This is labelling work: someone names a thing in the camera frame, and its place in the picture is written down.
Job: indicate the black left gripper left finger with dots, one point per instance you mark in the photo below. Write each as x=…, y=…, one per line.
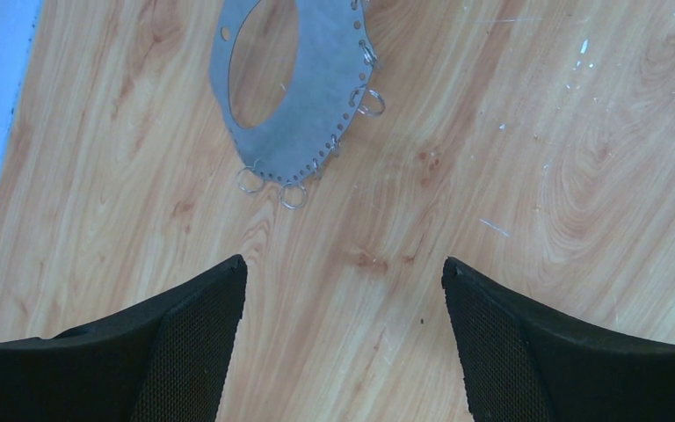
x=163, y=359

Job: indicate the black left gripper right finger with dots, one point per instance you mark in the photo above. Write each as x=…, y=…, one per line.
x=525, y=361

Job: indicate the metal key organizer plate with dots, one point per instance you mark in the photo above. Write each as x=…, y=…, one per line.
x=331, y=72

